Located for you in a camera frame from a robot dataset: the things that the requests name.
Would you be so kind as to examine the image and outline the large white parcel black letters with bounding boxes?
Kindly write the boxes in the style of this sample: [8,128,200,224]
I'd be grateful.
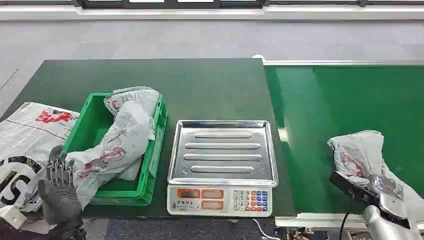
[0,101,80,214]

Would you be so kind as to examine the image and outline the aluminium conveyor frame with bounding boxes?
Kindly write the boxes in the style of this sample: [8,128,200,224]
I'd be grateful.
[251,54,424,233]

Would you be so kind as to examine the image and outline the green plastic crate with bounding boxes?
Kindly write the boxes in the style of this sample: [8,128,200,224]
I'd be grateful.
[62,92,169,207]

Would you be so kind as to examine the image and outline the green conveyor belt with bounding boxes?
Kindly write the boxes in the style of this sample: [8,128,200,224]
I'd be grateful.
[263,64,424,215]

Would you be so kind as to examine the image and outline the grey parcel bag red print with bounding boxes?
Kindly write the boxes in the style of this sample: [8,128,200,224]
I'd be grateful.
[327,130,424,223]

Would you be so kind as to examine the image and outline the black scanner cable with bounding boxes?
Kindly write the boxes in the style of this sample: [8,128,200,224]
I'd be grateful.
[338,195,356,240]

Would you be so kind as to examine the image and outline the white electronic scale body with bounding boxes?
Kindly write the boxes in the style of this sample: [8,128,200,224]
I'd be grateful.
[166,184,274,219]

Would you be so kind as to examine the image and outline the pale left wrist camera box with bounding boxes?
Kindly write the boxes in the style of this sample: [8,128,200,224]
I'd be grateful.
[0,205,28,230]

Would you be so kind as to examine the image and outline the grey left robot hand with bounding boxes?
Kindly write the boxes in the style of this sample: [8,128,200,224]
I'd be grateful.
[37,145,84,230]

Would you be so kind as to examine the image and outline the black barcode scanner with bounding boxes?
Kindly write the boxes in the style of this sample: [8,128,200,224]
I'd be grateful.
[329,170,382,208]

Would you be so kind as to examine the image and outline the white scale cable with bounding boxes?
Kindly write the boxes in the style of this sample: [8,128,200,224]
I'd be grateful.
[252,218,282,240]

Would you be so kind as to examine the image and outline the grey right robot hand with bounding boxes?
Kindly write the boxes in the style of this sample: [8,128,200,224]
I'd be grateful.
[368,174,412,230]

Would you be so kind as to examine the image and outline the grey crumpled parcel bag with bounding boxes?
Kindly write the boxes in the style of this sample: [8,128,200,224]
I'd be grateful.
[65,86,161,210]

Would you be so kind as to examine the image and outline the steel weighing pan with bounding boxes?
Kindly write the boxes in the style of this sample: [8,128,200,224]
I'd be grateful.
[167,119,279,188]

